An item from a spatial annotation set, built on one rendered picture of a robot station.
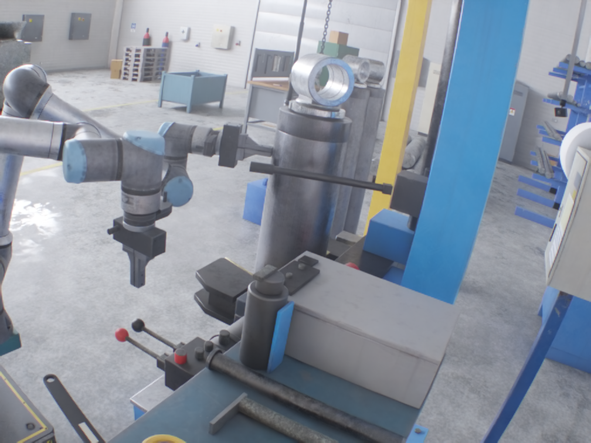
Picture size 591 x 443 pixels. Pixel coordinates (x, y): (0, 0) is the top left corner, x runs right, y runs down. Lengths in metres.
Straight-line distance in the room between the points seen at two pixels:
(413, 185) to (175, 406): 0.78
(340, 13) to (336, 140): 11.61
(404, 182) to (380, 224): 0.28
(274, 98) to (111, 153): 6.55
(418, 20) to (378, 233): 2.66
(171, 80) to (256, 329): 8.77
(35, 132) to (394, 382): 0.91
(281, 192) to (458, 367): 2.02
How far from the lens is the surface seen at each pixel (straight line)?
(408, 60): 3.91
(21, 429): 1.86
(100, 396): 2.41
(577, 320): 3.46
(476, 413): 2.80
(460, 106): 1.19
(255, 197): 4.34
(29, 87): 1.32
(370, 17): 12.60
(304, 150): 1.33
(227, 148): 1.46
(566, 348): 3.55
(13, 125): 1.09
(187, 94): 9.29
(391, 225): 1.49
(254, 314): 0.90
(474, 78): 1.18
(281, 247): 1.43
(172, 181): 1.36
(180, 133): 1.47
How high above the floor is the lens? 1.68
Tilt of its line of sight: 23 degrees down
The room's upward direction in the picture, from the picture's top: 10 degrees clockwise
